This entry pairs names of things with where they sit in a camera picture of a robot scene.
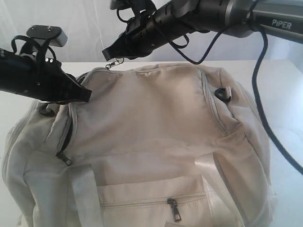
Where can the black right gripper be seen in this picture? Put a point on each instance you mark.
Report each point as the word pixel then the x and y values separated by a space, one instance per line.
pixel 147 33

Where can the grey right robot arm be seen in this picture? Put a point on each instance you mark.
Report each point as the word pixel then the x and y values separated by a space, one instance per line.
pixel 237 18

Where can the beige duffel bag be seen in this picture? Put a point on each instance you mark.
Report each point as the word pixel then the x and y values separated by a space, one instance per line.
pixel 166 145

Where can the white sheer curtain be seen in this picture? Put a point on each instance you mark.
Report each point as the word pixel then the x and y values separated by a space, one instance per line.
pixel 91 26

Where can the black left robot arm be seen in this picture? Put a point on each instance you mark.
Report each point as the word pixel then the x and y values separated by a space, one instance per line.
pixel 21 75

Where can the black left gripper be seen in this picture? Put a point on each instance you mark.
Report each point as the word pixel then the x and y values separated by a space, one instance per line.
pixel 53 85

